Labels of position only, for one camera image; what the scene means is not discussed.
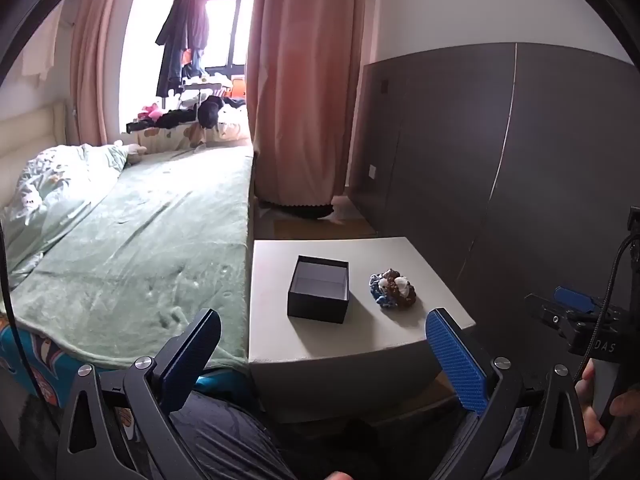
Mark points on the cream padded headboard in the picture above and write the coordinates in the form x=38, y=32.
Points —
x=25, y=130

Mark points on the dark hanging clothes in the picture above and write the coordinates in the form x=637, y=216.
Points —
x=185, y=25

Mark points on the white side table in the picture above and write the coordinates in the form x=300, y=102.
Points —
x=310, y=345

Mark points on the black garment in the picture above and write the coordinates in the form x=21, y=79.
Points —
x=209, y=110

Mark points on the narrow pink curtain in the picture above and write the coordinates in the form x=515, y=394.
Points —
x=97, y=60

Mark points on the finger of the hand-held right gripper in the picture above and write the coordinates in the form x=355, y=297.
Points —
x=575, y=299
x=542, y=310

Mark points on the white wall outlet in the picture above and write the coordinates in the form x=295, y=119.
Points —
x=373, y=171

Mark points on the white hanging cloth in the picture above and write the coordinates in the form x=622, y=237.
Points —
x=42, y=52

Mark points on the white drying rack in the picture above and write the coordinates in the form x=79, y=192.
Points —
x=200, y=85

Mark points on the pale green printed quilt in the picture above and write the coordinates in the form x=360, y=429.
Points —
x=55, y=180

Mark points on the person's dark trousers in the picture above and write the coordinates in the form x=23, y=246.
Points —
x=240, y=440

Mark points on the black jewelry box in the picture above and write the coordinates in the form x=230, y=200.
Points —
x=320, y=305

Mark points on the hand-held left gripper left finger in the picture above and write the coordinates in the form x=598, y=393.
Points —
x=192, y=355

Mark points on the bed with green blanket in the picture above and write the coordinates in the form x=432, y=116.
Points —
x=150, y=240

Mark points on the dark grey wardrobe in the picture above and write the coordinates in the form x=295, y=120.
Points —
x=500, y=160

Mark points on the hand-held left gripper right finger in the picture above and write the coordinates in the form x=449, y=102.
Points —
x=457, y=360

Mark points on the person's right hand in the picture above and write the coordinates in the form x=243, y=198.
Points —
x=590, y=410

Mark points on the wide pink curtain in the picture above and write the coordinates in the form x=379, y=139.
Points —
x=300, y=85

